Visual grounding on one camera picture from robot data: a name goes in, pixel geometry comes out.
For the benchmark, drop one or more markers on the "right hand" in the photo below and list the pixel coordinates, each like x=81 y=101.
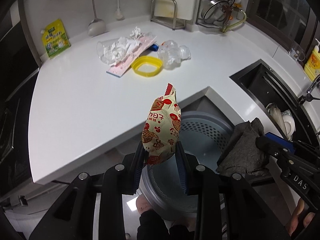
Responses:
x=298 y=217

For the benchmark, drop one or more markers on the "clear plastic bag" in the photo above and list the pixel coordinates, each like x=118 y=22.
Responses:
x=173 y=55

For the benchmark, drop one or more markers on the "glass pot lid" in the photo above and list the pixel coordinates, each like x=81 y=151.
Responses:
x=214 y=12

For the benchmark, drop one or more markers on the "steel cutting board rack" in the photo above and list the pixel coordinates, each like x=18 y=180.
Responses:
x=164 y=12

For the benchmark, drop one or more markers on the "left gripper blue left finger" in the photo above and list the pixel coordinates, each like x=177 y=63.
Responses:
x=137 y=166

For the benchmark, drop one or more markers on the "yellow detergent bottle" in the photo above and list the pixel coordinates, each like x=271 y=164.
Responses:
x=312 y=66

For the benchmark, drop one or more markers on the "stacked plates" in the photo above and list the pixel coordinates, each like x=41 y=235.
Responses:
x=275 y=112

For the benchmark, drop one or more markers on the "yellow plastic lid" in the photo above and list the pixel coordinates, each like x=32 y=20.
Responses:
x=147 y=66

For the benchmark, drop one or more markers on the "faucet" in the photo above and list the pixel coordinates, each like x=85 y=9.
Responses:
x=307 y=96

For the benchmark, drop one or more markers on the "steel pot lid rack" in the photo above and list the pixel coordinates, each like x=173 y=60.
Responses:
x=200 y=21

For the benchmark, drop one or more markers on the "left hand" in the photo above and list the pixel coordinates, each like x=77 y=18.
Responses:
x=142 y=204

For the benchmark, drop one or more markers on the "grey ladle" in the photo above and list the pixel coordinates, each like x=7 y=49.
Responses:
x=97 y=26

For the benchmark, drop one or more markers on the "blue bottle cap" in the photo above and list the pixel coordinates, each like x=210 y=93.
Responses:
x=154 y=47

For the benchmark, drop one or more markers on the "grey perforated trash bin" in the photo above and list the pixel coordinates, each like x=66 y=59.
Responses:
x=204 y=137

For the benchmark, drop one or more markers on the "pink flat package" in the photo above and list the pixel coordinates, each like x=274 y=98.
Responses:
x=121 y=68

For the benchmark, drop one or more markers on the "yellow green refill pouch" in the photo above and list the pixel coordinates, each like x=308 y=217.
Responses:
x=54 y=39

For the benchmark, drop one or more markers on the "window frame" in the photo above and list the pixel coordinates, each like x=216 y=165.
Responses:
x=285 y=21

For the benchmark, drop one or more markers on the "dark grey rag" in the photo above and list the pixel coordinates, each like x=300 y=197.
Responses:
x=241 y=155

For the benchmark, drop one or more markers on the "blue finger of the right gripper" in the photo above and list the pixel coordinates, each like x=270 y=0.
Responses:
x=267 y=146
x=278 y=139

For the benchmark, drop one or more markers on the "glass mug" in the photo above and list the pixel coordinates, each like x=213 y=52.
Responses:
x=296 y=52

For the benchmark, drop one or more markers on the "blue white bottle brush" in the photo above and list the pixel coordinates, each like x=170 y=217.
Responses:
x=118 y=14

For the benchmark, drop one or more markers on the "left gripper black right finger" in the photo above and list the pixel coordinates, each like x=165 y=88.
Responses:
x=182 y=164

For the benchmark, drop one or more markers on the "crumpled white paper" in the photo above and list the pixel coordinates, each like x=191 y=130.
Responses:
x=136 y=33

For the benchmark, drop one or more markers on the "black kitchen sink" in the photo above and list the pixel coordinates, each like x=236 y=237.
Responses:
x=265 y=87

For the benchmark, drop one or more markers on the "white bowl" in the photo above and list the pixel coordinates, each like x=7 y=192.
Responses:
x=289 y=123

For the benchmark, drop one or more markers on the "clear plastic cup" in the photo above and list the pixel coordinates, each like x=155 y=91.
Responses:
x=101 y=46

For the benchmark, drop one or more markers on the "red patterned snack wrapper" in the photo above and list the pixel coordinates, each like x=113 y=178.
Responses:
x=162 y=128

